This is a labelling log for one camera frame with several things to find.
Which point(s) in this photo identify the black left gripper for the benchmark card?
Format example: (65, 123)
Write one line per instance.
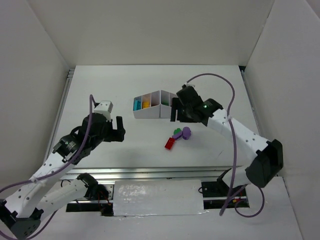
(116, 132)

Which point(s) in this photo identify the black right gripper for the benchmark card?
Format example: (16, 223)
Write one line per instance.
(180, 113)

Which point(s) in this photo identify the purple oval lego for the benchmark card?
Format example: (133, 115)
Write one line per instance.
(186, 133)

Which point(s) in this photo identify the purple and green lego piece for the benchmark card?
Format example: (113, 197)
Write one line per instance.
(177, 134)

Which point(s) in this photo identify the teal frog flower lego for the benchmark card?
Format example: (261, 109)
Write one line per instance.
(137, 104)

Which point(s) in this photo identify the red lego brick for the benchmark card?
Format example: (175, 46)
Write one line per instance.
(170, 143)

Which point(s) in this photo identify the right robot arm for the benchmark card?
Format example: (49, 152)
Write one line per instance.
(265, 156)

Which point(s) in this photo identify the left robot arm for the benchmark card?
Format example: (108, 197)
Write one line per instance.
(23, 211)

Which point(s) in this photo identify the white divided organizer bin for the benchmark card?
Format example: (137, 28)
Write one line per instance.
(156, 109)

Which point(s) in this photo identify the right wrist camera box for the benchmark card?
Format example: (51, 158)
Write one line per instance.
(186, 85)

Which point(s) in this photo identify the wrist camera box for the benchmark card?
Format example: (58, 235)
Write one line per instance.
(186, 85)
(104, 108)

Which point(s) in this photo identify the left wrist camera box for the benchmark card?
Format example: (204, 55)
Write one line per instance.
(104, 108)

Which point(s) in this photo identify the aluminium frame rail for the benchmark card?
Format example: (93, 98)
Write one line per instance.
(142, 154)

